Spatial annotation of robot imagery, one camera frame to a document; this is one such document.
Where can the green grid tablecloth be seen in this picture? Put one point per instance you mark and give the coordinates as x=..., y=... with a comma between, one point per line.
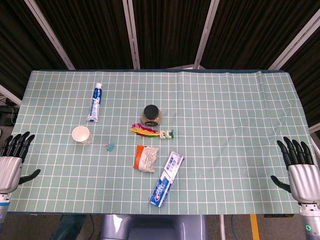
x=225, y=125

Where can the teal binder clip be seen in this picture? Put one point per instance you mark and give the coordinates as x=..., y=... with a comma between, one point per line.
x=111, y=147

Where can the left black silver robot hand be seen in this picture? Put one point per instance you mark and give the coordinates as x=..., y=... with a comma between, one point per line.
x=10, y=172

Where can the glass jar with black lid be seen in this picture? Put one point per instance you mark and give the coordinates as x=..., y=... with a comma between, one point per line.
x=151, y=112

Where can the white paper cup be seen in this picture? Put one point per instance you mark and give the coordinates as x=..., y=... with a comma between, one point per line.
x=80, y=135

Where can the colourful feather shuttlecock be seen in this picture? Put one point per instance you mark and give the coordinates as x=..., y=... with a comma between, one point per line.
x=145, y=131

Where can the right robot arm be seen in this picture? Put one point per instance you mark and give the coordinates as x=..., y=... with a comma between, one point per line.
x=310, y=225

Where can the grey robot torso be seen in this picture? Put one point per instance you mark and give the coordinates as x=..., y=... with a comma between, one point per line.
x=150, y=227

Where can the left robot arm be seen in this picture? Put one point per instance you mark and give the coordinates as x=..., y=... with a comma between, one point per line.
x=3, y=207

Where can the white partition post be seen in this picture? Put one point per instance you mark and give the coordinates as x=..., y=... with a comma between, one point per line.
x=132, y=37
x=50, y=35
x=10, y=95
x=295, y=42
x=206, y=37

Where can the blue white toothpaste tube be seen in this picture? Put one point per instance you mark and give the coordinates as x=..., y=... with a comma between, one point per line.
x=95, y=105

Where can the blue Crest toothpaste box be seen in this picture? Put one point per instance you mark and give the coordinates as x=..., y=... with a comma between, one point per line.
x=165, y=182

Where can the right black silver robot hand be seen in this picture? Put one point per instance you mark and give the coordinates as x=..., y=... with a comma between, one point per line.
x=303, y=182

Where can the orange white snack packet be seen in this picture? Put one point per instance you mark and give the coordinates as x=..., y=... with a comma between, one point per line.
x=147, y=160

